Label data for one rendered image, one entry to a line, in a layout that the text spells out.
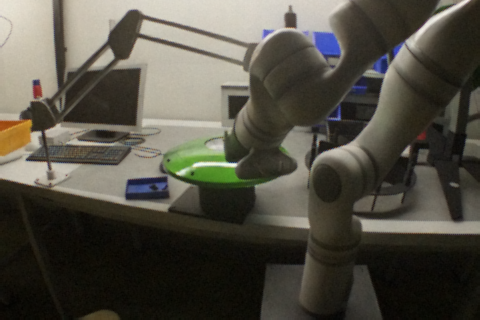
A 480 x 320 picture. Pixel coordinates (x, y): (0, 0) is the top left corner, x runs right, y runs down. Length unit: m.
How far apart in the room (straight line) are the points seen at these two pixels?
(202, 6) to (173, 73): 0.40
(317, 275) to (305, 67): 0.38
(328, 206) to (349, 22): 0.28
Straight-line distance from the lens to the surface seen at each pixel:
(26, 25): 2.50
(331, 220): 0.49
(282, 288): 0.69
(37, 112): 1.06
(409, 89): 0.39
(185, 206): 0.84
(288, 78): 0.30
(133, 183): 1.00
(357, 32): 0.30
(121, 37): 0.92
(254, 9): 1.64
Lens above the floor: 1.33
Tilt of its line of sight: 18 degrees down
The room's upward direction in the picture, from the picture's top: straight up
